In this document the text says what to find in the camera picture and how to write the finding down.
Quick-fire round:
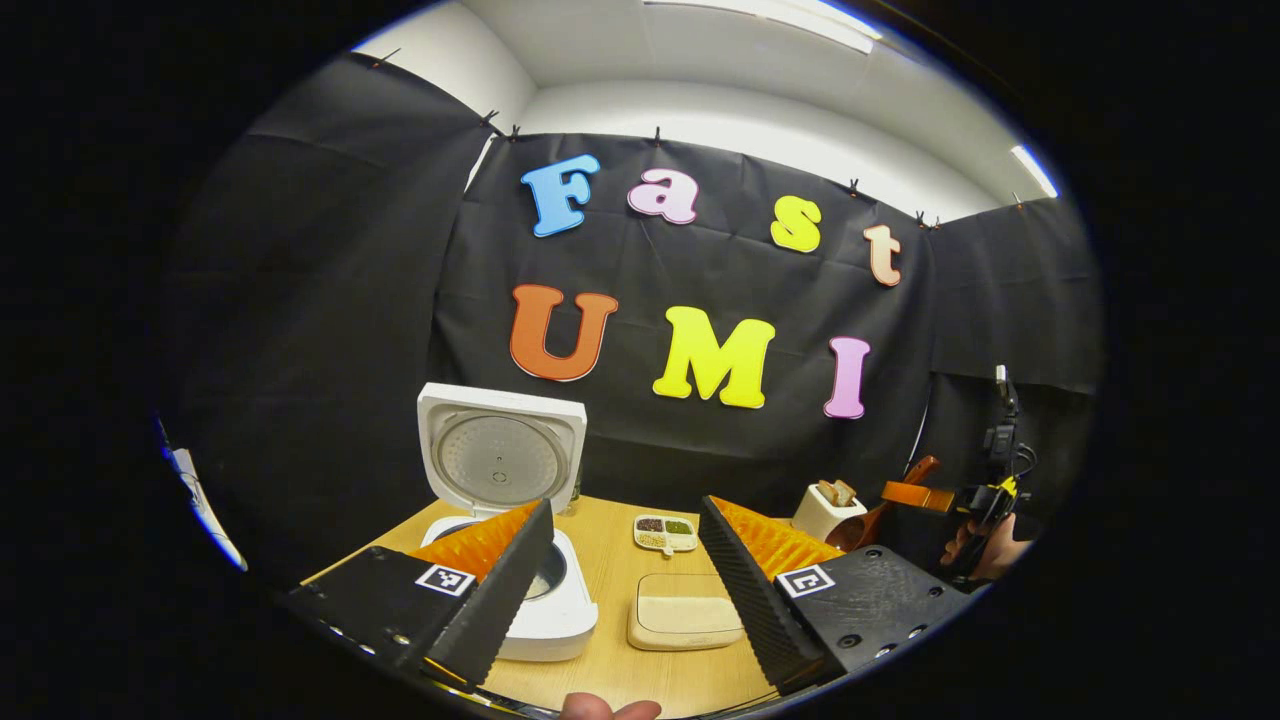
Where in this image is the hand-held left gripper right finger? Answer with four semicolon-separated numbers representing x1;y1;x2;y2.
698;494;976;696

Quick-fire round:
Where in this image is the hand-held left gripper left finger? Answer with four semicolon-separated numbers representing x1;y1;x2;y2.
280;498;556;691

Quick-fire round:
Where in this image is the brown wooden spoon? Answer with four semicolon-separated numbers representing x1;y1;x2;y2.
826;456;942;553

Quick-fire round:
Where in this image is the clear rice container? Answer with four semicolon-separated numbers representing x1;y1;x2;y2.
627;572;746;652

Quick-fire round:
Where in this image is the white rice cooker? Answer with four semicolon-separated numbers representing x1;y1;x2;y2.
417;383;599;663

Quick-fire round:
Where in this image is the white toaster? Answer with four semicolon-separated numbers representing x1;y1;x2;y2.
792;480;869;544

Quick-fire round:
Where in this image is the white divided grain dish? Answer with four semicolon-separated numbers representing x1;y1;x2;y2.
633;514;699;556

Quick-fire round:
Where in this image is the ceiling light panel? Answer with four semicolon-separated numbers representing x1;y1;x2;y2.
1010;145;1059;199
645;0;886;53

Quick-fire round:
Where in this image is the white side desk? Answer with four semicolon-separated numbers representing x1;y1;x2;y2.
165;445;249;573

